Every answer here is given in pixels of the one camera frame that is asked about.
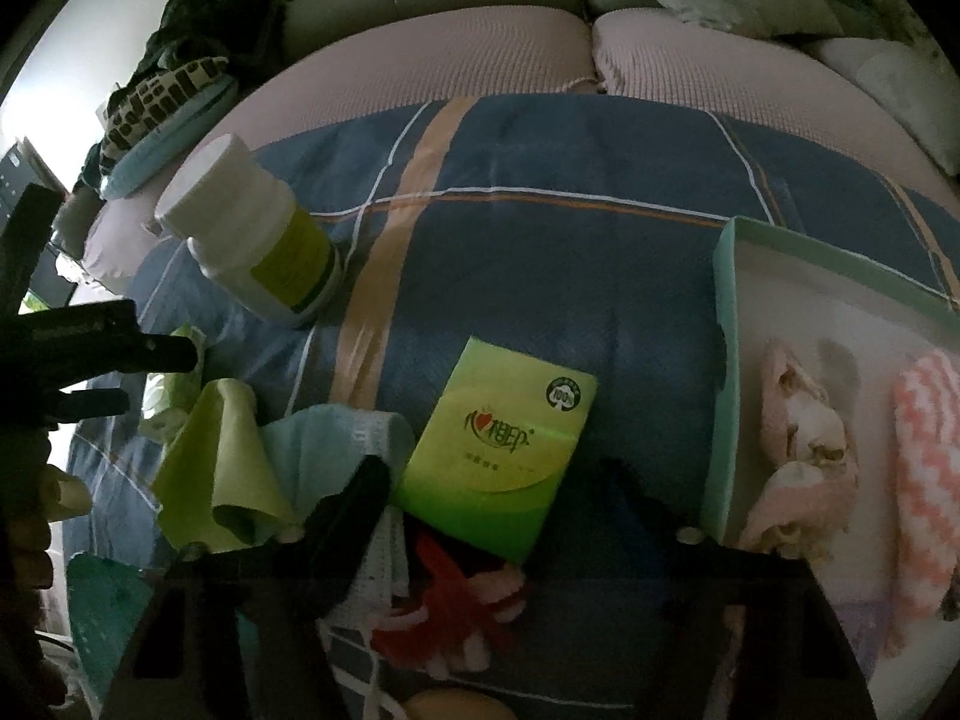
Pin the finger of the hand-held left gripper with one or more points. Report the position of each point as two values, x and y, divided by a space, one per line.
90 405
150 352

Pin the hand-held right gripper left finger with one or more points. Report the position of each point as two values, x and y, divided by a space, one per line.
345 517

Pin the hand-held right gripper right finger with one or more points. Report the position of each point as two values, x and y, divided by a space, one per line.
645 514

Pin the green tissue packet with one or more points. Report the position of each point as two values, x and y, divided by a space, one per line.
176 397
487 457

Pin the light blue face mask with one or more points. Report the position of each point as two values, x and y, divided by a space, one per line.
322 442

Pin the yellow-green cloth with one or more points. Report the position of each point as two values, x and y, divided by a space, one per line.
217 465

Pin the red white yarn knot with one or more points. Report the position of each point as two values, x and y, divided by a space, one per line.
450 615

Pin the pale pink soft item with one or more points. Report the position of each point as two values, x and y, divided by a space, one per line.
802 480

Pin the beige round sponge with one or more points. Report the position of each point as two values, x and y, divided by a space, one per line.
457 709

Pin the white tray with teal rim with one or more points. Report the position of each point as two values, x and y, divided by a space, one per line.
825 307

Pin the pink white fluffy cloth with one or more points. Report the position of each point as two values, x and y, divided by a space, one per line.
930 480

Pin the person's left hand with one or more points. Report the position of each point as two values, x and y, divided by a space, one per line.
37 547

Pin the white plastic bottle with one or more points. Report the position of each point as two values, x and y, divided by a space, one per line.
240 232

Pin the teal plastic case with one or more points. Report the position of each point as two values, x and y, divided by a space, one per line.
97 615

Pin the blue plaid blanket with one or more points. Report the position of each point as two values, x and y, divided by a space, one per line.
562 262

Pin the dark clothing pile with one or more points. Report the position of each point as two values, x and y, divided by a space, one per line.
217 30

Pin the pink sofa seat cover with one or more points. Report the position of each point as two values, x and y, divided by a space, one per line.
450 52
712 67

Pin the pale grey pillow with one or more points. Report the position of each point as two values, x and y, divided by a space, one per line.
900 82

